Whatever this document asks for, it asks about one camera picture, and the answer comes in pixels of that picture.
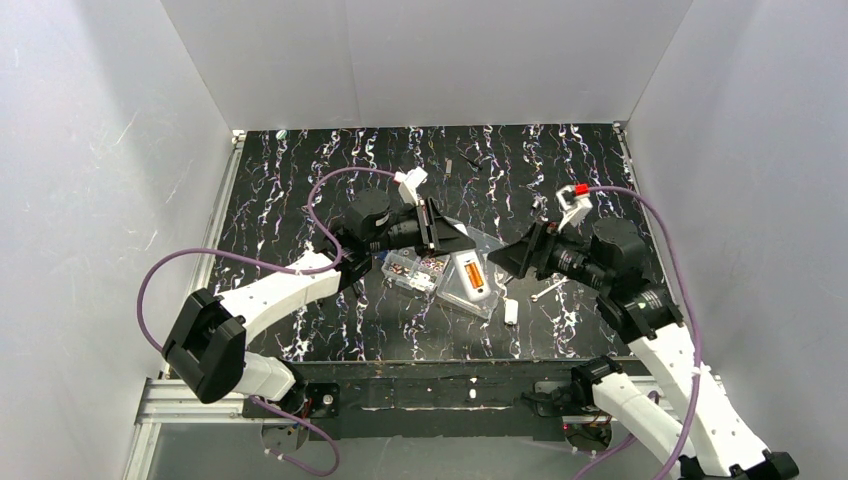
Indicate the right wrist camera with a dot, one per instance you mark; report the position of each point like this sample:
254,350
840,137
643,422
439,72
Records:
574,204

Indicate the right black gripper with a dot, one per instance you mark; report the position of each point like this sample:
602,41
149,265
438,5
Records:
539,246

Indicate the white battery cover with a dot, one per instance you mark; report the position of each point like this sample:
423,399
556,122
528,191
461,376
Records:
510,312

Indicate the clear plastic parts box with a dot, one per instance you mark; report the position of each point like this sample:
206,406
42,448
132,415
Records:
437,275

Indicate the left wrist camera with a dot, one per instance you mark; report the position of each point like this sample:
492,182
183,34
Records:
408,184

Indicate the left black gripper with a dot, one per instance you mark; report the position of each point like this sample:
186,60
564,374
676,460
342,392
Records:
427,225

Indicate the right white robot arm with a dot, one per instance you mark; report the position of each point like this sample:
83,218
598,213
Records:
704,437

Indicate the white remote control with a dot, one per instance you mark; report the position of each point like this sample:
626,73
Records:
460,259

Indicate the orange battery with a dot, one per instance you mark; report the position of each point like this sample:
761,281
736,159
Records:
481,276
473,275

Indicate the small silver wrench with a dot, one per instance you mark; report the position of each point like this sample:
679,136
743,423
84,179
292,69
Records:
534,298

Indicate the aluminium frame rail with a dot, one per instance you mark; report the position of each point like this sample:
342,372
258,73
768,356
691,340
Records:
172,402

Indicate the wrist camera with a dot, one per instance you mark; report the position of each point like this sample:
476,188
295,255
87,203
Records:
408,184
574,204

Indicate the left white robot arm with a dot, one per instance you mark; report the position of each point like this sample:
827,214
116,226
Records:
207,345

